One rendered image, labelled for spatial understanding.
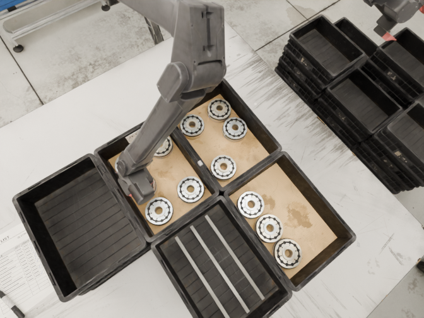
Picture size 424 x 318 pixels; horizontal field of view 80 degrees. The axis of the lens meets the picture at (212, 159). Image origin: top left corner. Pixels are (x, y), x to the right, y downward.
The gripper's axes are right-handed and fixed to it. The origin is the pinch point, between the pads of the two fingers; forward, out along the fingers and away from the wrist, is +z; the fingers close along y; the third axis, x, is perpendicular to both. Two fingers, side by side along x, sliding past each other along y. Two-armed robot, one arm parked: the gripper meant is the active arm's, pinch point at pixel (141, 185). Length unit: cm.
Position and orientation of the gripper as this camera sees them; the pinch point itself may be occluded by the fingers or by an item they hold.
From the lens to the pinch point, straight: 98.1
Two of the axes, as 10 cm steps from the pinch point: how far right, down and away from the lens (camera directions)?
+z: -0.6, 3.0, 9.5
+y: 8.2, -5.3, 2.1
